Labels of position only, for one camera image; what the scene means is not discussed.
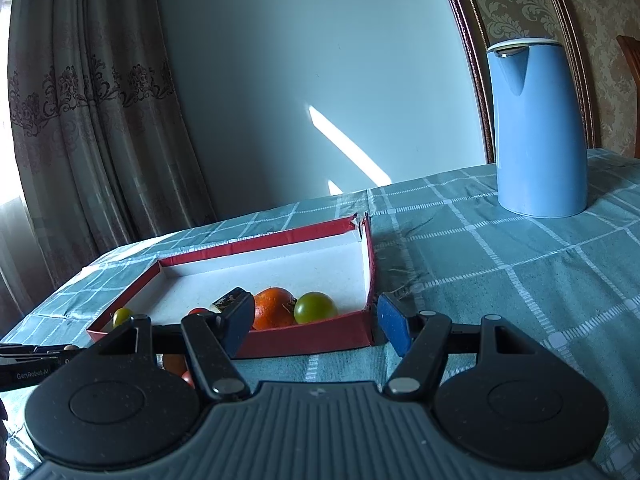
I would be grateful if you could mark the orange tangerine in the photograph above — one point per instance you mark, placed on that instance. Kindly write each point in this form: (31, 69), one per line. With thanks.
(272, 310)

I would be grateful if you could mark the brown wooden wall frame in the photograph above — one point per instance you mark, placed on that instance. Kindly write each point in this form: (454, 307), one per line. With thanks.
(470, 35)

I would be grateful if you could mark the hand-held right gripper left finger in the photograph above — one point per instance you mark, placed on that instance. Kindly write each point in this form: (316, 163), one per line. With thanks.
(237, 325)

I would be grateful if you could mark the red cherry tomato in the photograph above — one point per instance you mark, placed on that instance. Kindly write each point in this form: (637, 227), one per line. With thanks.
(198, 311)
(188, 379)

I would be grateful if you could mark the green tomato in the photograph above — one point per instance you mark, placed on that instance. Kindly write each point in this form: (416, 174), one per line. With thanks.
(316, 307)

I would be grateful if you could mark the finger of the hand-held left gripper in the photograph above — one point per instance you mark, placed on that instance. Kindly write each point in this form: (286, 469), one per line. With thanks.
(35, 351)

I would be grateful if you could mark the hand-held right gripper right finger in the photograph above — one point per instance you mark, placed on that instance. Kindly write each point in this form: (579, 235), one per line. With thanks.
(395, 325)

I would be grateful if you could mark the green cucumber piece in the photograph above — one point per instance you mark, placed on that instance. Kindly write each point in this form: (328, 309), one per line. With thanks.
(121, 316)

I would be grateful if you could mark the wooden chair back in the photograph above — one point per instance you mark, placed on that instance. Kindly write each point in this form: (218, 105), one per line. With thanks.
(630, 95)

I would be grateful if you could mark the dark sugarcane piece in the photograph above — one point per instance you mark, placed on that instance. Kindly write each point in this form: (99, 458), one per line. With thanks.
(227, 302)

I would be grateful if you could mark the brown longan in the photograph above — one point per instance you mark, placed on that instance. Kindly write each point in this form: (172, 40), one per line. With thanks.
(175, 364)

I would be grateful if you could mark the red cardboard box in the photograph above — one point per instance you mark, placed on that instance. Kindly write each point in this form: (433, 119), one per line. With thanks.
(310, 342)

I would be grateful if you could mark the teal checked tablecloth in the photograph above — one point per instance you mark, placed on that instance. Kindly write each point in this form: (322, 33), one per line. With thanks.
(500, 285)

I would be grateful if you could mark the blue electric kettle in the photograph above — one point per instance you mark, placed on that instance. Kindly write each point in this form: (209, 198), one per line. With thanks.
(537, 135)

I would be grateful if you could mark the brown patterned curtain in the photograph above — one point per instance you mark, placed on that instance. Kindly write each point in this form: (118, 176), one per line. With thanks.
(100, 110)

